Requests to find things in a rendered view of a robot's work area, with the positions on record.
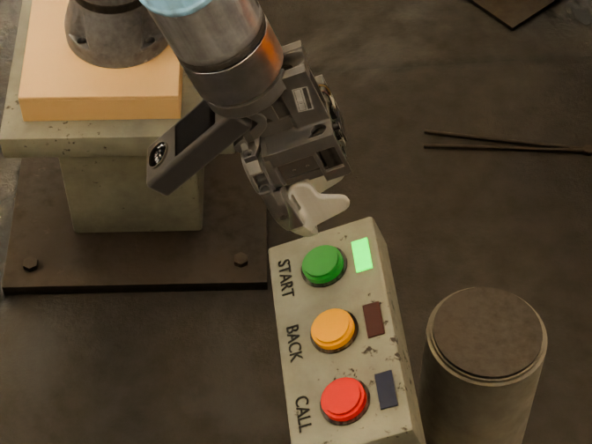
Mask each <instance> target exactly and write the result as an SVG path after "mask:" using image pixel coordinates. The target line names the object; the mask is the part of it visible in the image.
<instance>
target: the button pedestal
mask: <svg viewBox="0 0 592 444"><path fill-rule="evenodd" d="M364 238H367V240H368V246H369V250H370V255H371V260H372V265H373V268H372V269H369V270H363V271H361V272H357V271H356V267H355V262H354V256H353V252H352V242H353V241H358V240H361V239H364ZM322 245H330V246H333V247H335V248H337V249H338V250H339V251H340V253H341V255H342V257H343V258H344V267H343V268H342V271H341V272H340V274H339V275H338V276H337V277H336V278H334V279H333V280H331V281H329V282H328V283H324V284H315V283H312V282H310V281H309V280H308V279H307V278H306V276H305V275H304V273H303V271H302V262H303V260H304V258H305V256H306V255H307V253H308V252H309V251H311V250H312V249H314V248H316V247H319V246H322ZM268 254H269V262H270V275H271V283H272V291H273V298H274V305H275V313H276V320H277V333H278V342H279V349H280V356H281V363H282V371H283V378H284V385H285V400H286V407H287V414H288V422H289V429H290V436H291V444H426V439H425V435H424V430H423V426H422V421H421V417H420V412H419V407H418V399H417V394H416V389H415V385H414V380H413V376H412V371H411V363H410V359H409V354H408V350H407V345H406V340H405V335H404V331H403V323H402V318H401V314H400V309H399V305H398V300H397V296H396V288H395V283H394V278H393V273H392V269H391V264H390V260H389V252H388V247H387V243H386V241H385V240H384V238H383V236H382V234H381V231H380V229H379V228H378V226H377V225H376V223H375V221H374V219H373V218H372V217H367V218H363V219H360V220H357V221H354V222H351V223H348V224H345V225H342V226H337V227H334V228H331V229H329V230H326V231H323V232H319V233H318V234H317V235H314V236H311V237H303V238H300V239H297V240H293V241H289V242H286V243H284V244H281V245H278V246H275V247H272V248H269V250H268ZM375 301H379V302H380V308H381V316H382V321H383V326H384V331H385V334H383V335H379V336H377V337H371V338H368V337H367V332H366V323H365V317H364V312H363V307H362V306H364V305H366V304H370V303H373V302H375ZM332 308H339V309H343V310H344V311H346V312H347V313H348V314H349V315H350V316H351V318H352V319H353V321H354V326H355V329H354V333H353V335H352V337H351V339H350V341H349V342H348V343H347V344H345V345H344V346H342V347H340V348H337V349H335V350H325V349H323V348H321V347H319V346H318V345H317V344H316V343H315V341H314V339H313V338H312V335H311V327H312V324H313V322H314V320H315V318H316V317H317V316H318V315H320V314H321V313H322V312H324V311H326V310H329V309H332ZM388 370H392V374H393V379H394V383H395V388H396V397H397V402H398V405H397V406H394V407H390V408H387V409H384V410H381V408H380V404H379V398H378V393H377V388H376V383H375V378H374V375H375V374H378V373H382V372H385V371H388ZM344 377H348V378H352V379H355V380H357V381H358V382H359V383H360V384H361V385H362V387H363V388H364V390H365V391H366V404H365V407H364V409H363V410H362V412H361V413H360V414H359V415H358V416H357V417H355V418H353V419H350V420H347V421H336V420H333V419H331V418H329V417H328V416H327V415H326V413H325V412H324V410H323V409H322V405H321V398H322V393H323V391H324V389H325V388H326V387H327V386H328V385H329V384H330V383H331V382H333V381H334V380H336V379H339V378H344Z"/></svg>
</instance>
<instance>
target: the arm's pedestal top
mask: <svg viewBox="0 0 592 444"><path fill-rule="evenodd" d="M32 1H33V0H23V1H22V6H21V12H20V17H19V23H18V32H17V37H16V42H15V48H14V53H13V58H12V64H11V74H10V79H9V84H8V89H7V94H6V100H5V105H4V115H3V120H2V126H1V131H0V145H1V148H2V152H3V156H4V157H5V158H52V157H100V156H147V149H148V147H149V146H150V145H151V144H153V143H154V142H155V141H156V140H157V139H158V138H159V137H161V136H162V135H163V134H164V133H165V132H167V131H168V130H169V129H170V128H171V127H172V126H174V125H175V124H176V123H177V122H178V121H179V120H180V119H181V118H182V117H183V116H184V115H185V114H187V113H188V112H189V111H190V110H191V109H192V108H194V107H195V106H196V105H197V104H198V103H199V102H201V101H202V100H203V98H202V97H201V96H200V95H199V93H198V92H197V90H196V88H195V87H194V86H193V84H192V82H191V81H190V79H189V77H188V75H187V74H186V72H185V71H184V70H183V73H182V93H181V118H180V119H131V120H81V121H31V122H24V121H23V117H22V113H21V109H20V105H19V86H20V79H21V73H22V67H23V61H24V55H25V49H26V37H27V31H28V25H29V19H30V13H31V7H32ZM234 153H235V150H234V147H233V143H232V144H231V145H230V146H228V147H227V148H226V149H225V150H224V151H222V152H221V153H220V154H234Z"/></svg>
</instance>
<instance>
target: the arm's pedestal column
mask: <svg viewBox="0 0 592 444"><path fill-rule="evenodd" d="M146 177H147V156H100V157H52V158H21V163H20V169H19V175H18V186H17V192H16V198H15V204H14V210H13V216H12V222H11V232H10V239H9V244H8V250H7V256H6V262H5V268H4V279H3V284H2V288H3V292H4V295H13V294H58V293H103V292H191V291H235V290H267V289H268V252H267V206H266V204H265V202H264V201H263V199H262V198H261V197H260V195H259V194H258V193H257V192H256V191H255V190H254V188H253V186H252V184H251V182H250V180H249V178H248V176H247V174H246V172H245V170H244V167H243V165H242V161H241V153H240V152H237V151H235V153H234V154H219V155H218V156H217V157H216V158H215V159H213V160H212V161H211V162H210V163H208V164H207V165H206V166H204V167H203V168H202V169H201V170H200V171H198V172H197V173H196V174H195V175H193V176H192V177H191V178H190V179H189V180H187V181H186V182H185V183H183V184H182V185H181V186H180V187H179V188H178V189H177V190H176V191H175V192H173V193H172V194H171V195H169V196H164V195H162V194H160V193H159V192H157V191H155V190H153V189H150V188H148V187H147V184H146Z"/></svg>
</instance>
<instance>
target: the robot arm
mask: <svg viewBox="0 0 592 444"><path fill-rule="evenodd" d="M64 30H65V34H66V39H67V42H68V45H69V47H70V49H71V50H72V51H73V53H74V54H75V55H76V56H78V57H79V58H80V59H82V60H83V61H85V62H87V63H90V64H92V65H95V66H99V67H103V68H110V69H121V68H129V67H133V66H137V65H139V64H142V63H146V62H148V61H150V60H151V59H153V58H154V57H156V56H158V55H159V54H160V53H161V52H162V51H163V50H164V49H165V48H166V47H167V46H168V44H169V46H170V48H171V49H172V50H173V52H174V54H175V55H176V57H177V59H178V60H179V63H180V65H181V66H182V68H183V69H184V71H185V72H186V74H187V75H188V77H189V79H190V81H191V82H192V84H193V86H194V87H195V88H196V90H197V92H198V93H199V95H200V96H201V97H202V98H203V100H202V101H201V102H199V103H198V104H197V105H196V106H195V107H194V108H192V109H191V110H190V111H189V112H188V113H187V114H185V115H184V116H183V117H182V118H181V119H180V120H179V121H178V122H177V123H176V124H175V125H174V126H172V127H171V128H170V129H169V130H168V131H167V132H165V133H164V134H163V135H162V136H161V137H159V138H158V139H157V140H156V141H155V142H154V143H153V144H151V145H150V146H149V147H148V149H147V177H146V184H147V187H148V188H150V189H153V190H155V191H157V192H159V193H160V194H162V195H164V196H169V195H171V194H172V193H173V192H175V191H176V190H177V189H178V188H179V187H180V186H181V185H182V184H183V183H185V182H186V181H187V180H189V179H190V178H191V177H192V176H193V175H195V174H196V173H197V172H198V171H200V170H201V169H202V168H203V167H205V166H206V165H207V164H208V163H210V162H211V161H212V160H213V159H215V158H216V157H217V156H218V155H219V154H220V153H221V152H222V151H224V150H225V149H226V148H227V147H228V146H230V145H231V144H232V143H233V147H234V150H235V151H237V152H240V155H241V161H242V165H243V167H244V170H245V172H246V174H247V176H248V178H249V180H250V182H251V184H252V186H253V188H254V190H255V191H256V192H257V193H258V194H259V195H260V197H261V198H262V199H263V201H264V202H265V204H266V206H267V208H268V210H269V212H270V214H271V216H272V217H273V218H274V219H275V220H276V222H277V223H278V224H279V225H281V226H282V227H283V228H284V229H285V230H286V231H292V232H293V233H296V234H298V235H301V236H305V237H311V236H314V235H317V234H318V229H317V225H318V224H320V223H321V222H323V221H325V220H327V219H329V218H332V217H334V216H336V215H337V214H339V213H340V212H342V211H345V210H346V209H347V208H348V207H349V205H350V200H349V198H348V197H347V196H345V195H340V194H321V193H322V192H323V191H324V190H326V189H328V188H330V187H332V186H333V185H335V184H336V183H338V182H340V181H341V180H342V179H343V178H344V176H345V175H347V174H352V169H351V167H350V165H349V163H348V161H347V156H346V151H345V146H346V144H345V142H346V141H347V137H346V133H345V127H344V119H343V117H342V114H341V112H340V110H339V108H338V106H337V104H336V102H335V100H334V98H333V96H332V94H331V92H330V89H329V87H328V86H327V84H326V82H325V79H324V77H323V75H322V74H321V75H319V76H316V77H314V75H313V73H312V71H311V70H310V68H309V66H308V62H307V52H306V50H305V49H304V47H303V45H302V43H301V41H295V42H293V43H290V44H288V45H285V46H283V47H281V45H280V43H279V41H278V38H277V37H276V35H275V34H274V32H273V30H272V28H271V26H270V23H269V21H268V19H267V18H266V16H265V14H264V13H263V10H262V8H261V5H260V4H259V3H258V1H257V0H69V2H68V6H67V10H66V13H65V18H64Z"/></svg>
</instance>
